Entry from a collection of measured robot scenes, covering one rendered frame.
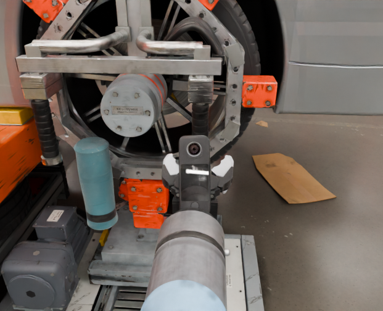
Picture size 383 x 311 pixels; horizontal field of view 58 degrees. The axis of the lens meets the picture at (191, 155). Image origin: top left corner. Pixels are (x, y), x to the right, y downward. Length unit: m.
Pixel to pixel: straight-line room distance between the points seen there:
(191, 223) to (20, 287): 0.79
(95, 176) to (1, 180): 0.34
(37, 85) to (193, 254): 0.51
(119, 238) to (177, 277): 1.03
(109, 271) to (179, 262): 0.99
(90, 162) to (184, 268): 0.58
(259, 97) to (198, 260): 0.61
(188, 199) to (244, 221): 1.34
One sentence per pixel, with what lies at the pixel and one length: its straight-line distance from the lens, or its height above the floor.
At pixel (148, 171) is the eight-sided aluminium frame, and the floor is 0.61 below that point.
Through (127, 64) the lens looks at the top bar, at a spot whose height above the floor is 0.97.
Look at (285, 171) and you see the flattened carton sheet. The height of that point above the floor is 0.01.
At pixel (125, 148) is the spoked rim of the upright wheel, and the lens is 1.14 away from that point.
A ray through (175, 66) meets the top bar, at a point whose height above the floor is 0.97.
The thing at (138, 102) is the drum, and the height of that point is 0.87.
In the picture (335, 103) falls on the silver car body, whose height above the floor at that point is 0.78.
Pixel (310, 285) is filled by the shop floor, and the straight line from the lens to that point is 1.59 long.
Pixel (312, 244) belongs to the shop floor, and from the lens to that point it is 1.78.
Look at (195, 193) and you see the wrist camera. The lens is 0.49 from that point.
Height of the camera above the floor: 1.13
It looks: 28 degrees down
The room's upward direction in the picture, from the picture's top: straight up
